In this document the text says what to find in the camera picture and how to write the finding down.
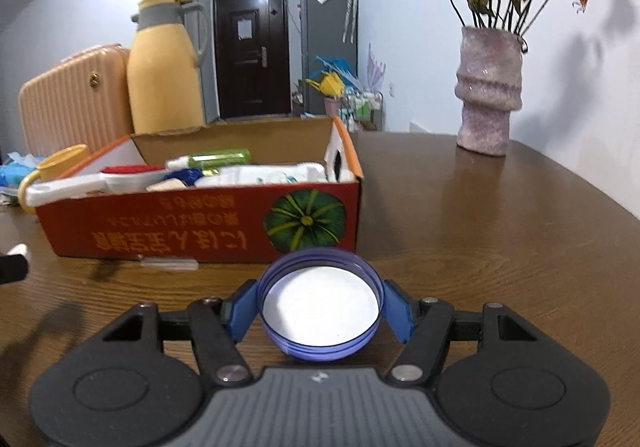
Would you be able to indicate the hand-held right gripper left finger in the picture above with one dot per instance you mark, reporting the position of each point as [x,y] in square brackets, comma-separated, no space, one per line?
[242,309]

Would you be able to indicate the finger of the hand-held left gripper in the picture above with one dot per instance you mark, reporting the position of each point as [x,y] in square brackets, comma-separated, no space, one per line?
[11,268]

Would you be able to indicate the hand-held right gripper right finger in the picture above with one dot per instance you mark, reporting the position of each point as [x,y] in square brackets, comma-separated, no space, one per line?
[397,309]

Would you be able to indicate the small white dropper bottle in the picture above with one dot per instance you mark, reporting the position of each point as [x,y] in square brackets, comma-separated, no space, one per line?
[20,250]

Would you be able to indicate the blue round jar lid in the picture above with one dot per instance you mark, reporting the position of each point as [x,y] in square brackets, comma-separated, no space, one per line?
[320,307]

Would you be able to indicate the orange printed cardboard box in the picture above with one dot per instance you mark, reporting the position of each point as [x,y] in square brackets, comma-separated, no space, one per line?
[200,227]

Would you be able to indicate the red and white lint brush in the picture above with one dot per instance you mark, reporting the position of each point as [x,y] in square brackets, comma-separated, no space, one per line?
[90,184]

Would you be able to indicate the white plastic container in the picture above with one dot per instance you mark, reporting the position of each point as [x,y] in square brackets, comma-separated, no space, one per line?
[260,174]

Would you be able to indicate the blue-purple plastic piece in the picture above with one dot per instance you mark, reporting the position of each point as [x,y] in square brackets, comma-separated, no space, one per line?
[186,177]

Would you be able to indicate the beige square plastic piece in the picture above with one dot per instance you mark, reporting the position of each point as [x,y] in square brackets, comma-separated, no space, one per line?
[162,185]

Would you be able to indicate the green liquid bottle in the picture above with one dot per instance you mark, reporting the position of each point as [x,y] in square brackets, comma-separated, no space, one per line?
[220,159]

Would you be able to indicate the clear plastic tube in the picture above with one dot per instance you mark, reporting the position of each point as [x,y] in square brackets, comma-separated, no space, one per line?
[170,263]

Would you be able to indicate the blue tissue pack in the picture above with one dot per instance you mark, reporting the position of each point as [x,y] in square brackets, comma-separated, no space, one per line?
[15,174]

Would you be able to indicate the yellow ceramic mug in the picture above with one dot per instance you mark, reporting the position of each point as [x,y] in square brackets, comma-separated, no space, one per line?
[60,162]

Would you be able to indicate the pink ribbed suitcase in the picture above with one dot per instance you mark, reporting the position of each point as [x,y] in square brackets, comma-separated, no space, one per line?
[70,102]

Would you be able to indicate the pink bucket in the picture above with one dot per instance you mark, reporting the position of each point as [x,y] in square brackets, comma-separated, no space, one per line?
[332,107]

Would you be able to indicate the pink textured vase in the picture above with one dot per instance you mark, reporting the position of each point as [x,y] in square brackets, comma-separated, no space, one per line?
[487,92]

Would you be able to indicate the yellow plastic toy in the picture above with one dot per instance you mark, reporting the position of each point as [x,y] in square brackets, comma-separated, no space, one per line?
[327,84]

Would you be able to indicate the yellow thermos jug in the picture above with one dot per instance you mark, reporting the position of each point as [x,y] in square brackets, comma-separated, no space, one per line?
[165,77]

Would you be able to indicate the blue plastic item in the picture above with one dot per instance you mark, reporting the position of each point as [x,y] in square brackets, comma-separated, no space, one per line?
[340,67]

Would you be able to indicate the dark brown door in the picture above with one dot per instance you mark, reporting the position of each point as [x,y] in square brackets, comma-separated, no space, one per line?
[250,57]

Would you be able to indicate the grey refrigerator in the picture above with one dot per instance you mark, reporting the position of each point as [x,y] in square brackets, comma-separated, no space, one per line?
[325,42]

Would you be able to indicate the folded umbrella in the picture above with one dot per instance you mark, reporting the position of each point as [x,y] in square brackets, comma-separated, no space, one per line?
[351,9]

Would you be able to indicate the purple wall sticker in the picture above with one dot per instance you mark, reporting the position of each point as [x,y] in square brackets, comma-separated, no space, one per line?
[376,67]

